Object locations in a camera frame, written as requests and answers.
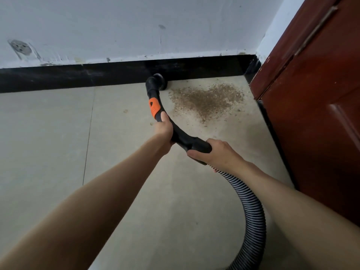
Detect person's left forearm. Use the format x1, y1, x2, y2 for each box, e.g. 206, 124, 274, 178
0, 138, 170, 270

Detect person's left hand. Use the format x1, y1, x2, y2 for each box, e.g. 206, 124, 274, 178
152, 111, 175, 158

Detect dark red wooden panel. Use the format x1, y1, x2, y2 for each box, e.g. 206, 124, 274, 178
249, 0, 360, 227

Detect tiled floor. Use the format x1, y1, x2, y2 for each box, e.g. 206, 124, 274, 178
0, 76, 307, 270

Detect brown sawdust dirt patch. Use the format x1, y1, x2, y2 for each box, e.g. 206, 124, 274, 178
168, 82, 245, 124

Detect person's right hand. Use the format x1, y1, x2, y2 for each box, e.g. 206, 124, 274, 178
187, 138, 251, 177

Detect person's right forearm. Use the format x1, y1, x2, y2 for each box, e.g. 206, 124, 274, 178
239, 161, 360, 270

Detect round grey wall outlet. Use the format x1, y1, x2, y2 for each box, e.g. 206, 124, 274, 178
10, 40, 35, 57

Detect black vacuum hose with handle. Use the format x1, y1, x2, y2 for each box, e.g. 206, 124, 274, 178
145, 73, 267, 270

